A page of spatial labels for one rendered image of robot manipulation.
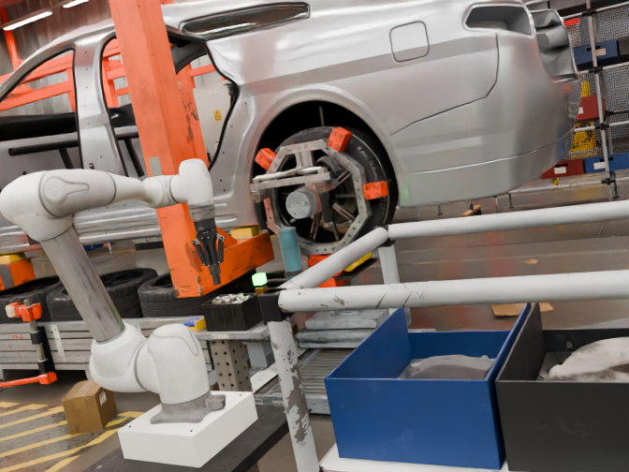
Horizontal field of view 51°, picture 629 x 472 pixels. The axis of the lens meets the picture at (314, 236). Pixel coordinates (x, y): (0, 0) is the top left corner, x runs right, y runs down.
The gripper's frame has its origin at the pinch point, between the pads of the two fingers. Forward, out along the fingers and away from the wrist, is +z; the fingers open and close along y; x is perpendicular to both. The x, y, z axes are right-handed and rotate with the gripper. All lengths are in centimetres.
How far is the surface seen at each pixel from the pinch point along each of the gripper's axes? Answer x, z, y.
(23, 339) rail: 81, 40, -183
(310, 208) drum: 78, -11, 9
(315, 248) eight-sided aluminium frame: 93, 11, 2
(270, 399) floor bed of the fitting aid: 43, 66, -12
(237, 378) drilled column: 27, 49, -16
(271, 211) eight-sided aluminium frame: 95, -10, -18
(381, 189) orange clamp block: 88, -13, 41
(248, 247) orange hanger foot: 100, 7, -38
